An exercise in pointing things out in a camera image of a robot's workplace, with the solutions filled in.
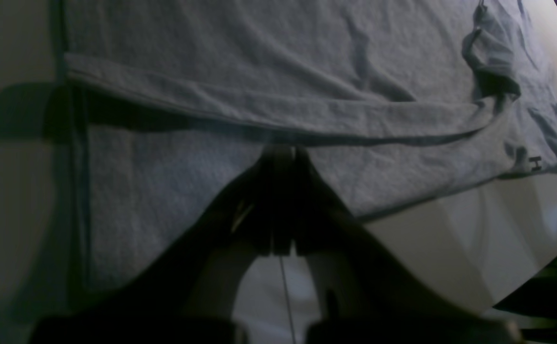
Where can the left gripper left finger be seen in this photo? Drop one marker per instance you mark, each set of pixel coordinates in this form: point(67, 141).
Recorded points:
point(187, 295)

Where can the grey T-shirt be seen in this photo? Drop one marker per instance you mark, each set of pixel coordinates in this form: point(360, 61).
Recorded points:
point(398, 101)

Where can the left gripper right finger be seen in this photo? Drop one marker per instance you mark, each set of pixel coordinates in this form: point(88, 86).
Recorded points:
point(366, 295)

